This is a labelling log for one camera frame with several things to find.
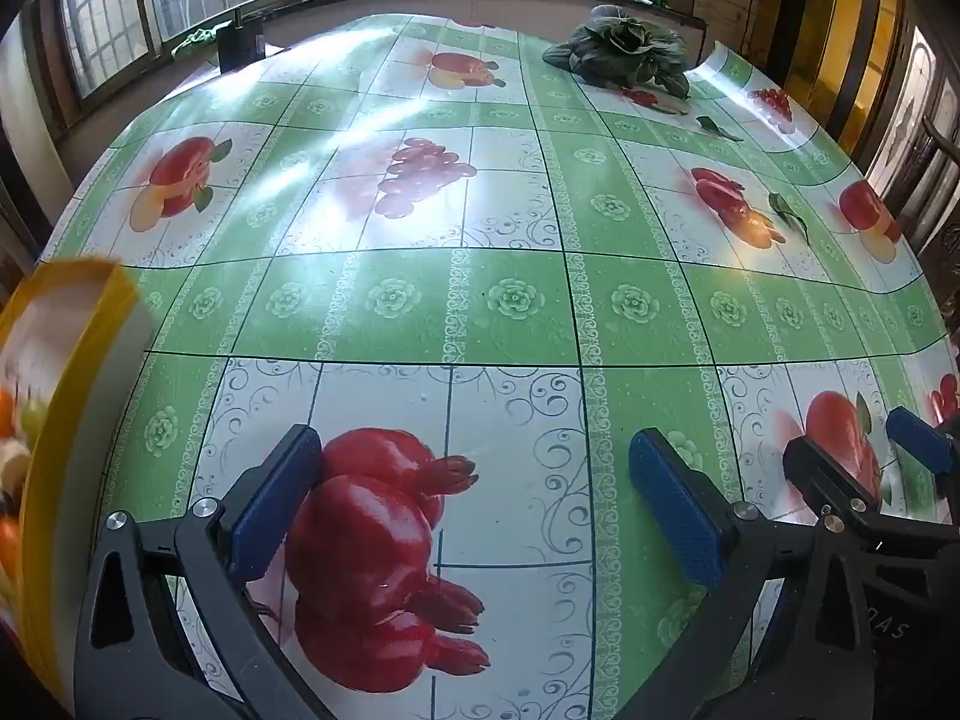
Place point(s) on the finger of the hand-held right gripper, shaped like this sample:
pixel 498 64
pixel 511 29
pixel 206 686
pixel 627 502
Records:
pixel 825 476
pixel 915 439

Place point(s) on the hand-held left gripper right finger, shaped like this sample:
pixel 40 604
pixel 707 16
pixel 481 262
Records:
pixel 675 514

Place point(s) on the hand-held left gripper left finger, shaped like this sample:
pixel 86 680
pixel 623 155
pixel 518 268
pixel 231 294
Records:
pixel 274 499

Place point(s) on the yellow rimmed white box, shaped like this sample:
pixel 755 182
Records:
pixel 90 360

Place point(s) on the orange mandarin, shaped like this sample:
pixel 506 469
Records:
pixel 6 551
pixel 6 409

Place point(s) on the fruit print green tablecloth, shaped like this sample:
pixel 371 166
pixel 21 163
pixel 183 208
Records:
pixel 525 315

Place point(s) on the loose green leaf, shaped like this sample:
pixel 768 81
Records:
pixel 787 210
pixel 716 127

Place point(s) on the small black box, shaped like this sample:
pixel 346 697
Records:
pixel 240 49

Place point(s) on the green cloth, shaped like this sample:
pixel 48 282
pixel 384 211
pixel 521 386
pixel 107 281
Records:
pixel 196 37

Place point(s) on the dark green leafy vegetable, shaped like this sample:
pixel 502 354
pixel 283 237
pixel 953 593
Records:
pixel 622 45

